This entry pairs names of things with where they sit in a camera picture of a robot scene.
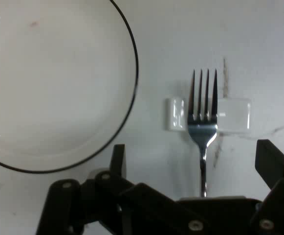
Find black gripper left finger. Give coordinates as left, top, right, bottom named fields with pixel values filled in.
left=35, top=144, right=206, bottom=235

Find silver metal fork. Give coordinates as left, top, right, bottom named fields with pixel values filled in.
left=187, top=69, right=218, bottom=198

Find white plate with black rim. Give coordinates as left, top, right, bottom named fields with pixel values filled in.
left=0, top=0, right=139, bottom=174

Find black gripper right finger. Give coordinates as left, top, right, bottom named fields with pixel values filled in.
left=250, top=139, right=284, bottom=235

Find white ceramic cutlery rest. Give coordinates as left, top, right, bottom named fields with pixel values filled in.
left=165, top=97, right=252, bottom=133

